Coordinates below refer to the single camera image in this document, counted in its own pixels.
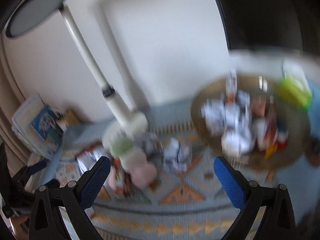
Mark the crumpled paper ball centre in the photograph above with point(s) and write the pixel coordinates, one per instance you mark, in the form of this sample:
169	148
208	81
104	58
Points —
177	156

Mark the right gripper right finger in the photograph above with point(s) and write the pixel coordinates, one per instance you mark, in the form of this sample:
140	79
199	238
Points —
278	220

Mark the red yellow toy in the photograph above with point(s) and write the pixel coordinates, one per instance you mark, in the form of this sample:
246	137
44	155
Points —
275	141

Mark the black wall monitor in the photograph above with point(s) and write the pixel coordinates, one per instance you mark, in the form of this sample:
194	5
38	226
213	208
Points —
271	24

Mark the green plush ball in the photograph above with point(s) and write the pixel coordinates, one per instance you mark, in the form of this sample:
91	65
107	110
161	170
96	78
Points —
121	145

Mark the tan pen holder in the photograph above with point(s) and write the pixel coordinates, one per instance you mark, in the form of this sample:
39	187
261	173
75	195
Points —
69	118

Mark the dark red long box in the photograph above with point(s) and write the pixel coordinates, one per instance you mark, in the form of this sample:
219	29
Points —
91	153

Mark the white desk lamp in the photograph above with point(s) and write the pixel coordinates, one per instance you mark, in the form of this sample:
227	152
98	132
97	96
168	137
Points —
28	14

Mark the green tissue pack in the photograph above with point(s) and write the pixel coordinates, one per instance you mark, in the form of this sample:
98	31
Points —
294	87

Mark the crumpled paper in basket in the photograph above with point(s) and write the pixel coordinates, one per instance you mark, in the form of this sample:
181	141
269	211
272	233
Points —
237	143
213	111

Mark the orange cartoon long box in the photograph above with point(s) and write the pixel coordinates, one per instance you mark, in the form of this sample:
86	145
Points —
122	180

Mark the crumpled paper ball left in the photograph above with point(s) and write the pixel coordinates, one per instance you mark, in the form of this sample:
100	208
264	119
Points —
85	167

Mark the white plush ball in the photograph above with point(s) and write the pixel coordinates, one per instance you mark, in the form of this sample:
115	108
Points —
133	158

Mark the beige curtain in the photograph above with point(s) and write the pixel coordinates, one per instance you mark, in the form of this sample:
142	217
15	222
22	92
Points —
11	99

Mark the blue cover book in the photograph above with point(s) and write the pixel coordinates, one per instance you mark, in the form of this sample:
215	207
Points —
45	124

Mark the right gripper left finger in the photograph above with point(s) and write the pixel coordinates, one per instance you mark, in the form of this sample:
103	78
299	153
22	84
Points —
46	221

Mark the person's left hand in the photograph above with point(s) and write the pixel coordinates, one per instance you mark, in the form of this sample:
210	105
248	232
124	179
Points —
16	224

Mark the crumpled paper ball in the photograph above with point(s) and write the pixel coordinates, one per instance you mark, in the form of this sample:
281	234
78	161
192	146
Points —
177	156
85	167

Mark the stack of books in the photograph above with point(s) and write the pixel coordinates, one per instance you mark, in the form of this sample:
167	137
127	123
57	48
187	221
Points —
21	125

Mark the pink plush ball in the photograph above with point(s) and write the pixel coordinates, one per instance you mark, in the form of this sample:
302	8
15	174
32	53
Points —
144	175

